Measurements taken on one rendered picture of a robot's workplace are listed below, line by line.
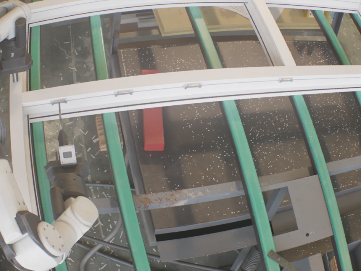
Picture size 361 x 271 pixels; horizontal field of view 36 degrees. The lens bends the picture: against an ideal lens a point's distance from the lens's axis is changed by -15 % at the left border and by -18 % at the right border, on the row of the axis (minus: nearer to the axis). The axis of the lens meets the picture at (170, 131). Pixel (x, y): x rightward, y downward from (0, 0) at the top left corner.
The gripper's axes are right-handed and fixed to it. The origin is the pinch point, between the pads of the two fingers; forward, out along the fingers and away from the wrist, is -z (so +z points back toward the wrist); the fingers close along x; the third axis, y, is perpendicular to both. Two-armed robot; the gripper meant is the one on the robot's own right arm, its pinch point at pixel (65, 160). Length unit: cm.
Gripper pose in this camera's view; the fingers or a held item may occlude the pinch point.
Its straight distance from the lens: 159.1
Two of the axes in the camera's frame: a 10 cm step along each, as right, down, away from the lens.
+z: 2.0, 5.7, -8.0
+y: 0.2, 8.1, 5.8
